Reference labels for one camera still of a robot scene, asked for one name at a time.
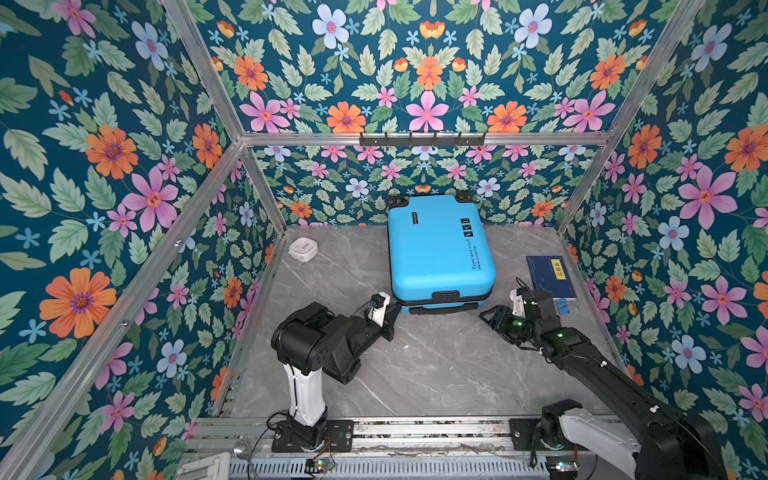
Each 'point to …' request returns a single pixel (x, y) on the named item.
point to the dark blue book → (551, 274)
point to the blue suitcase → (440, 258)
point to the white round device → (303, 249)
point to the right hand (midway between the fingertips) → (483, 316)
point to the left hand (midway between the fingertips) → (401, 300)
